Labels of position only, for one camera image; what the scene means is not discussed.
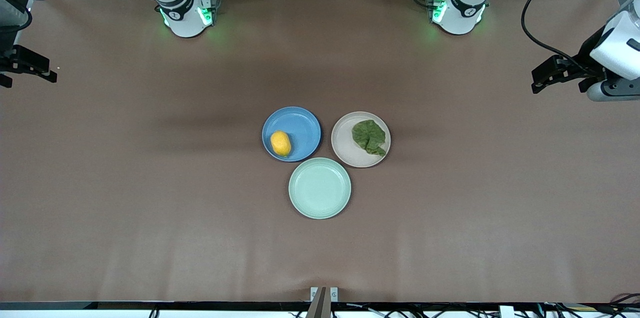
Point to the blue plate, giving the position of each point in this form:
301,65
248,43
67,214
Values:
295,128

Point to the light green plate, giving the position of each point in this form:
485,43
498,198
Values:
320,188

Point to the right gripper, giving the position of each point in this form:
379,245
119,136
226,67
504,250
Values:
11,56

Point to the green lettuce leaf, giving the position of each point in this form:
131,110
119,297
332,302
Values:
369,136

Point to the yellow lemon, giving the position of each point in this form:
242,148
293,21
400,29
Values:
281,144

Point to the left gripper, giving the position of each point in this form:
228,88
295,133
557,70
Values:
586,61

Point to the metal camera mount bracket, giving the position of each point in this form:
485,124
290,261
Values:
320,303

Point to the small white box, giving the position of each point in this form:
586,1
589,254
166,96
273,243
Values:
506,312

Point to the beige plate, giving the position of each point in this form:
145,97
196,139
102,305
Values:
345,143

